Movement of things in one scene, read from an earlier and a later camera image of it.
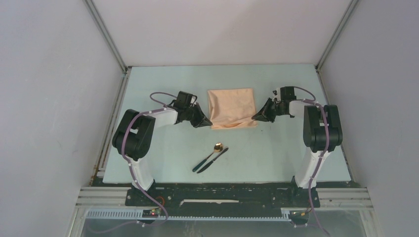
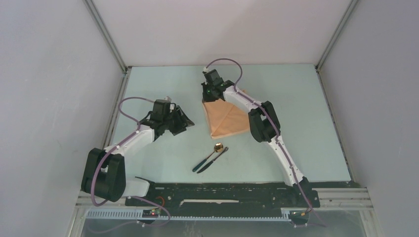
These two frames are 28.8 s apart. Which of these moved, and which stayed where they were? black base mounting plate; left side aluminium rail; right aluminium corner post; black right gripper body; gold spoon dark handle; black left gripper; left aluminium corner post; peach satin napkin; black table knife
Moved: black right gripper body; peach satin napkin; black left gripper
Stayed: black base mounting plate; right aluminium corner post; black table knife; left side aluminium rail; left aluminium corner post; gold spoon dark handle
